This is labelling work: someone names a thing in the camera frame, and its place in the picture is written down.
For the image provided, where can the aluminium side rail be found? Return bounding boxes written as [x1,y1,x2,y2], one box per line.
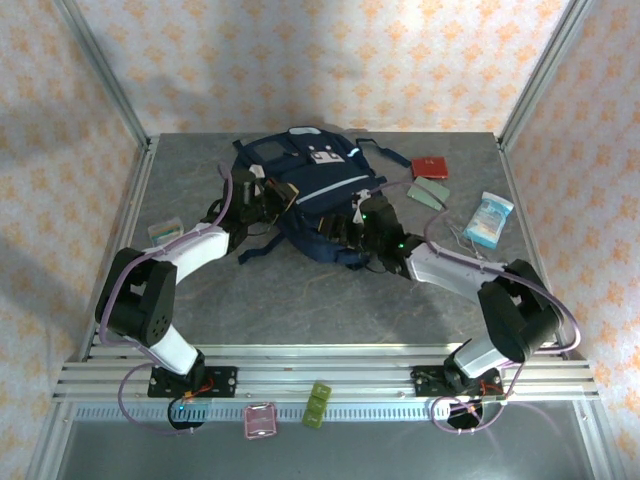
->
[494,137,572,361]
[74,137,161,361]

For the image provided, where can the red wallet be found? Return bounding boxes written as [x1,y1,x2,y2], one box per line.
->
[410,156,450,180]

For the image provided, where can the green card holder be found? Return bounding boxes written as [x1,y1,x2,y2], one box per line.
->
[407,175,450,209]

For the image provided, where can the navy blue backpack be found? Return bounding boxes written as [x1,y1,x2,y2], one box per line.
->
[232,126,411,269]

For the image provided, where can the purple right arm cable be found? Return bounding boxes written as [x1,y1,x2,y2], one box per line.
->
[359,182,581,437]

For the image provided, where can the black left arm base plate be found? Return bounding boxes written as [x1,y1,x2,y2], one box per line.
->
[147,366,238,399]

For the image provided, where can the clear box of coloured clips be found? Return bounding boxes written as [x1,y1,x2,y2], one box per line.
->
[147,215,186,247]

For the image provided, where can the slotted metal cable duct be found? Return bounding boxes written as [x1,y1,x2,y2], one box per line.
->
[73,403,484,422]

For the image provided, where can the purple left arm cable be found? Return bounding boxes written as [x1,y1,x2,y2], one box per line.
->
[97,162,236,437]

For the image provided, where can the pink square device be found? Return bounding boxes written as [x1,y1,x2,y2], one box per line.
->
[243,402,278,441]

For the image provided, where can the grey metal shelf panel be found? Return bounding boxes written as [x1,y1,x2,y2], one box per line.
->
[29,399,619,480]

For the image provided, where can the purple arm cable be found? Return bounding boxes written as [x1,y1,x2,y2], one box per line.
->
[359,182,581,437]
[97,162,236,437]

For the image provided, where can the aluminium cross rail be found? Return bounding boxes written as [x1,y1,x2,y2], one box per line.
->
[53,342,599,403]

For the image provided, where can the blue white tissue packet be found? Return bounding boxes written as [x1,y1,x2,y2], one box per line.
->
[463,191,515,250]

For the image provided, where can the silver metal tongs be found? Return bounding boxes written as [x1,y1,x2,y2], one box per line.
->
[448,224,486,261]

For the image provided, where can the aluminium frame post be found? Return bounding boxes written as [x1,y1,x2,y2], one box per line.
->
[496,0,599,154]
[52,0,154,151]

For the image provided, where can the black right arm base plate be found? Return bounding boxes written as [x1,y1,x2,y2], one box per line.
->
[411,364,502,400]

